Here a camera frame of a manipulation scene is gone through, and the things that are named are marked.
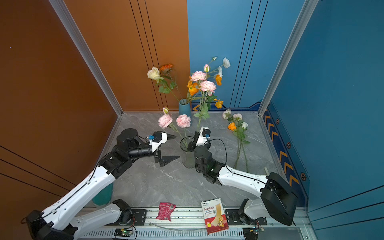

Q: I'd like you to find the pink carnation spray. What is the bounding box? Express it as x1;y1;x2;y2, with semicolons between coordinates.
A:
157;107;193;151

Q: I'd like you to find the clear ribbed glass vase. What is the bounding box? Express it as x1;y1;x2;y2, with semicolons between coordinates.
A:
180;136;196;169

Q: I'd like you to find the teal ceramic vase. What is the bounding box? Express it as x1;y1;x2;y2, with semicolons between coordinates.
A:
179;99;192;117

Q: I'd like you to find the pink rose spray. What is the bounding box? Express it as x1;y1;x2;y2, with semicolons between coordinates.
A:
222;109;250;173
191;64;217;130

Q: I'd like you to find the yellow orange poppy spray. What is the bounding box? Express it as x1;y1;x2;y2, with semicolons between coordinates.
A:
187;80;201;103

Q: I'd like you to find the white rose flower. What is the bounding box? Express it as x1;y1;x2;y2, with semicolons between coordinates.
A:
147;67;180;102

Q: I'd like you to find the orange gerbera flower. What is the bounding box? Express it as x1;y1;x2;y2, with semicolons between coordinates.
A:
160;64;183;102

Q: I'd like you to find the white ranunculus spray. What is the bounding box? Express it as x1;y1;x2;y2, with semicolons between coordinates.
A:
207;57;231;79

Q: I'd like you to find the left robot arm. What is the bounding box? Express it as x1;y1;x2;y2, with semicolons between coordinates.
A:
26;128;178;240

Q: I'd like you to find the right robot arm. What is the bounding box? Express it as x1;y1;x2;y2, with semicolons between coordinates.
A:
187;137;299;226

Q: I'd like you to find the pink snack packet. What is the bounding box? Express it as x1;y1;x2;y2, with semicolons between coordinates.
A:
156;203;176;222

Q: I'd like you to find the green rubber glove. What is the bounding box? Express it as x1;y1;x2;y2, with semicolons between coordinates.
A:
92;184;114;206

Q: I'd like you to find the red bandage box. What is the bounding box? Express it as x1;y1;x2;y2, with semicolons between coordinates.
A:
201;198;229;235

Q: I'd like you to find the left green circuit board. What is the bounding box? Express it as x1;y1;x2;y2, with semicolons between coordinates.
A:
114;229;134;239

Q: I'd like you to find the green circuit board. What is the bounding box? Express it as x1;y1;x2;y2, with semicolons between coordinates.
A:
114;229;134;239
250;225;265;235

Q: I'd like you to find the right green circuit board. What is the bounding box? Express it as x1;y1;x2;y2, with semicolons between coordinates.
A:
250;225;265;235

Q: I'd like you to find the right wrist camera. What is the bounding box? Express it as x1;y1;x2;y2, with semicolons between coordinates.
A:
197;127;211;146

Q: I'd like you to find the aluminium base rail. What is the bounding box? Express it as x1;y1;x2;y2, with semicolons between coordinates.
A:
75;207;317;240

